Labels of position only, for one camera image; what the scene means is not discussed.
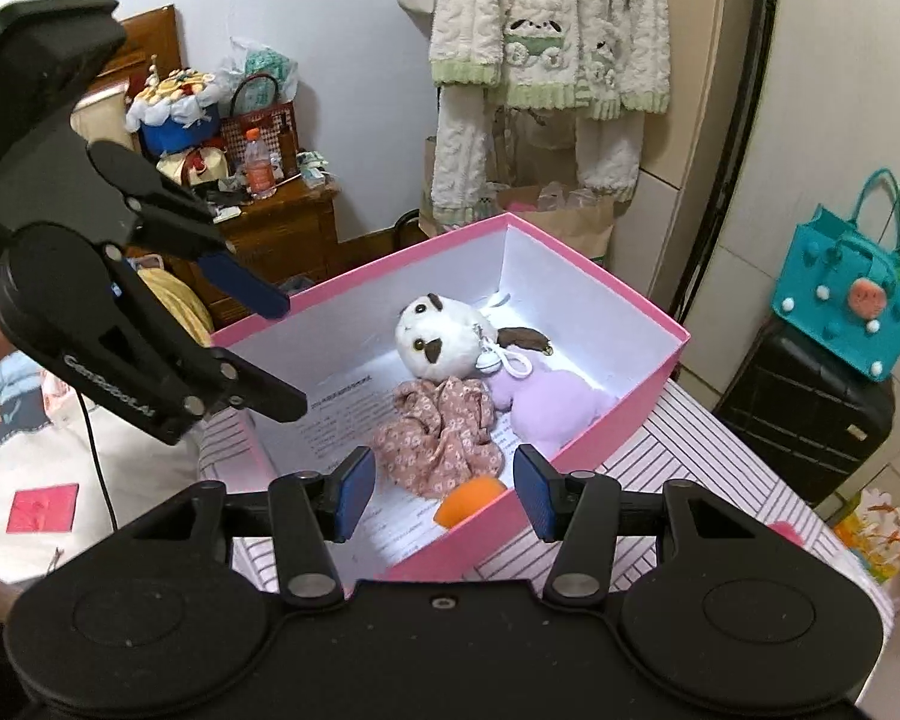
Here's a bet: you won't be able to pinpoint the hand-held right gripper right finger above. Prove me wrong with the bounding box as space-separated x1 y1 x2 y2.
514 445 755 607

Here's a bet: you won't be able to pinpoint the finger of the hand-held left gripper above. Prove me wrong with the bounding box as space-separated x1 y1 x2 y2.
86 141 291 318
184 349 308 422

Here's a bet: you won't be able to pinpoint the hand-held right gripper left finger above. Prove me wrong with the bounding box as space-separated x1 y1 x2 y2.
146 446 377 611

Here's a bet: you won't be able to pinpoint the orange plush ball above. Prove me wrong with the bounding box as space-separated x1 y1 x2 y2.
433 475 507 527

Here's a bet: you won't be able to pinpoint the purple plush toy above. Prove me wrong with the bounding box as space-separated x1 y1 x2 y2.
487 356 620 462

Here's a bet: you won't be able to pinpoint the floral cloth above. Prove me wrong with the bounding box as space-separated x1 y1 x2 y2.
371 377 505 500

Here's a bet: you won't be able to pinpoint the pink cardboard box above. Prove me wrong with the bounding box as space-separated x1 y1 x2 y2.
208 211 692 582

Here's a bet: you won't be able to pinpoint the white brown-eared plush toy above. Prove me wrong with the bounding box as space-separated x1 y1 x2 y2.
395 292 552 380

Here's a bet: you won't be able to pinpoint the wooden nightstand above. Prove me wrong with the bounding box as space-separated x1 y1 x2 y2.
187 180 342 331

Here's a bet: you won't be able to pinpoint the printed paper sheet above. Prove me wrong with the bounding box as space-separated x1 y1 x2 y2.
300 371 511 563

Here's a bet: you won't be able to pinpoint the yellow cloth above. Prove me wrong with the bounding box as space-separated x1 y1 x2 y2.
139 266 215 350

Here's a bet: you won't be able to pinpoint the orange drink bottle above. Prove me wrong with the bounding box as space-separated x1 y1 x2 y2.
242 127 278 200

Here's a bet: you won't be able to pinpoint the blue printed clothing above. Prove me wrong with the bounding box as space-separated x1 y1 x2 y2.
0 356 53 458

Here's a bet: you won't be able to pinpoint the checkered handbag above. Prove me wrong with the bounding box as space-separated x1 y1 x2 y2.
220 73 301 177

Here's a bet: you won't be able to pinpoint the blue white bouquet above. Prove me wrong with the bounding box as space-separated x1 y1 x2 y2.
126 56 222 162

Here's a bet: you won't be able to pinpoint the striped tablecloth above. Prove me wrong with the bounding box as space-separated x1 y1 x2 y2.
199 379 893 616

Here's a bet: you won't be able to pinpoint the white blanket with red patch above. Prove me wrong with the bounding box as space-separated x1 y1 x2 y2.
0 382 203 586

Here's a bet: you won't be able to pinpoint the plastic-wrapped pack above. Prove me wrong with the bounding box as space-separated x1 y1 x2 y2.
229 37 301 102

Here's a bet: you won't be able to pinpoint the cream fluffy pajama pants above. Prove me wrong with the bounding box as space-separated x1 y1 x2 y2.
429 86 642 226

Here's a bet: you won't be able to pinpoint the wooden headboard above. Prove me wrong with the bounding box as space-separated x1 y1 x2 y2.
67 6 188 166

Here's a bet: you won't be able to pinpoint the brown paper bag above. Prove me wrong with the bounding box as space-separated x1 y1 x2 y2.
420 135 616 263

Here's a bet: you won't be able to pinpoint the black suitcase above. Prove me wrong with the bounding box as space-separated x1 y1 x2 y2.
712 315 895 509

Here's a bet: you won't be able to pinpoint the colourful gift bag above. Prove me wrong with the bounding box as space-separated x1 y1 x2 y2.
832 487 900 586

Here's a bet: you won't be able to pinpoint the teal felt handbag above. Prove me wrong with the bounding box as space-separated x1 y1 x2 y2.
771 169 900 382

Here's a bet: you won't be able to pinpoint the cream fluffy pajama jacket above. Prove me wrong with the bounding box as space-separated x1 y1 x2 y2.
429 0 672 121

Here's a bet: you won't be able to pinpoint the black vertical pole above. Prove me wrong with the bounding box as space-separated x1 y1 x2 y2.
675 0 785 316

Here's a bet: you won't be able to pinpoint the beige wardrobe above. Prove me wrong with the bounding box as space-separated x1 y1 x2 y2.
630 0 900 331

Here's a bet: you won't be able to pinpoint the black cable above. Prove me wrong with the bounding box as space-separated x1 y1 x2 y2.
79 390 115 533

